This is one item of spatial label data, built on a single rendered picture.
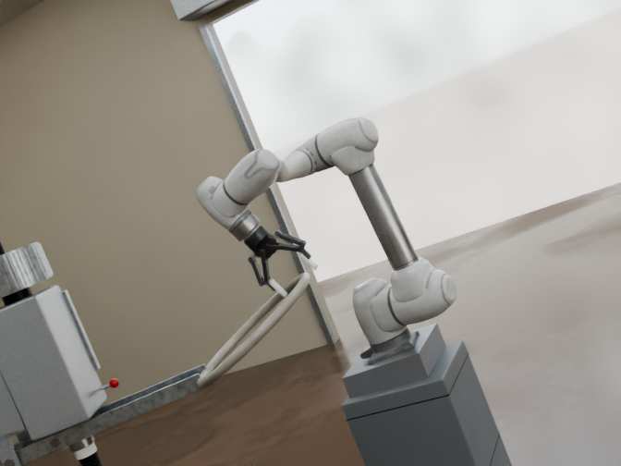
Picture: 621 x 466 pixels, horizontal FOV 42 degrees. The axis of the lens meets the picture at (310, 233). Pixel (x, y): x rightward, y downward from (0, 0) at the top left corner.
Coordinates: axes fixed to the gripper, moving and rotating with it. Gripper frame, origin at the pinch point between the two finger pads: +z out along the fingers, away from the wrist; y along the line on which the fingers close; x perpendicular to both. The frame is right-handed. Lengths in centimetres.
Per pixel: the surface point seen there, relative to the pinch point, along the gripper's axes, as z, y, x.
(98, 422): -12, 74, 20
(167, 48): -184, 134, -488
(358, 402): 50, 29, -29
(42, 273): -57, 54, 12
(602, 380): 169, -6, -180
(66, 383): -28, 69, 23
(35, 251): -64, 51, 10
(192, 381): -0.6, 44.3, 12.2
